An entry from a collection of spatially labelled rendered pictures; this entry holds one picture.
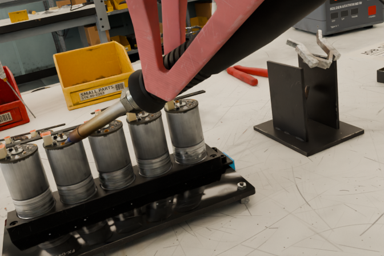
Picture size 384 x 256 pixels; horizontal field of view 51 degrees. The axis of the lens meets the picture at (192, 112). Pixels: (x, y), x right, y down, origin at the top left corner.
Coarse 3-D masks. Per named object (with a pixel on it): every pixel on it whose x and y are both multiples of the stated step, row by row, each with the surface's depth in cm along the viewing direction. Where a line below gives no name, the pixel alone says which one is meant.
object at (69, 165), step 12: (48, 156) 26; (60, 156) 25; (72, 156) 26; (84, 156) 27; (60, 168) 26; (72, 168) 26; (84, 168) 27; (60, 180) 26; (72, 180) 26; (84, 180) 27; (60, 192) 27; (72, 192) 26; (84, 192) 27
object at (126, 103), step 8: (128, 88) 22; (128, 96) 21; (120, 104) 22; (128, 104) 22; (136, 104) 21; (104, 112) 23; (112, 112) 23; (120, 112) 22; (128, 112) 22; (136, 112) 22; (96, 120) 23; (104, 120) 23; (112, 120) 23; (80, 128) 24; (88, 128) 24; (96, 128) 24; (72, 136) 24; (80, 136) 24; (88, 136) 25
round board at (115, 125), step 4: (116, 120) 28; (108, 124) 28; (112, 124) 27; (116, 124) 27; (120, 124) 27; (108, 128) 27; (112, 128) 27; (116, 128) 27; (120, 128) 27; (96, 132) 26; (100, 132) 26; (104, 132) 26; (108, 132) 26; (112, 132) 26; (92, 136) 26; (96, 136) 26
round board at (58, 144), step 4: (68, 132) 27; (52, 136) 27; (56, 136) 27; (68, 136) 27; (44, 144) 26; (52, 144) 26; (56, 144) 26; (60, 144) 26; (64, 144) 26; (68, 144) 25; (72, 144) 26; (44, 148) 26; (48, 148) 25; (52, 148) 25; (56, 148) 25; (60, 148) 25
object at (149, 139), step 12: (156, 120) 27; (132, 132) 28; (144, 132) 27; (156, 132) 27; (144, 144) 28; (156, 144) 28; (144, 156) 28; (156, 156) 28; (168, 156) 29; (144, 168) 28; (156, 168) 28; (168, 168) 29
